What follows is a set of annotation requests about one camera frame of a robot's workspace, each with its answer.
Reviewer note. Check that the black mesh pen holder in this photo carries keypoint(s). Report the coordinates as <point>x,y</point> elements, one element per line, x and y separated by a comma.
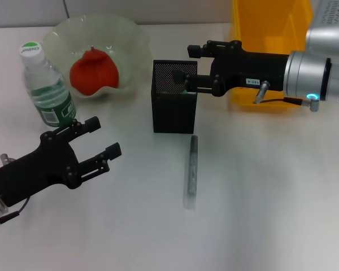
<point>173,113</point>

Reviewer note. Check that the pale green glass fruit plate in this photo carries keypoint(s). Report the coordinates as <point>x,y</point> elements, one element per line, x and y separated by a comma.
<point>121,42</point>

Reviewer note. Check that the green utility knife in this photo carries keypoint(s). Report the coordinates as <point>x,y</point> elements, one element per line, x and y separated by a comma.
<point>185,92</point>

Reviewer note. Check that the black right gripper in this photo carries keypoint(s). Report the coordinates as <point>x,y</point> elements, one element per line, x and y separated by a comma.
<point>251,67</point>

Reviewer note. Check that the orange fruit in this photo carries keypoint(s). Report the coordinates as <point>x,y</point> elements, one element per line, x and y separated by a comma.
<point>93,73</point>

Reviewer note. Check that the grey pen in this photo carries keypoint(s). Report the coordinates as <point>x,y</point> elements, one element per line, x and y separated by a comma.
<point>192,169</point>

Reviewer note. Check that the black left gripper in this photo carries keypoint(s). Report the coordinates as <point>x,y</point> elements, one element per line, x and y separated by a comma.
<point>36,169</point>

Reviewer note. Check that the right wrist camera housing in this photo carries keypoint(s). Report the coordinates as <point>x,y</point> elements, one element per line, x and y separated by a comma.
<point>330,28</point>

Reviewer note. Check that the yellow plastic bin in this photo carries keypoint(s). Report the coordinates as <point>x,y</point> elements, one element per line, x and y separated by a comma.
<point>265,25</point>

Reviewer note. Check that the clear water bottle green label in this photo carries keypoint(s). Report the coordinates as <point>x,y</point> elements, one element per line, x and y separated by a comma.
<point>51,98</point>

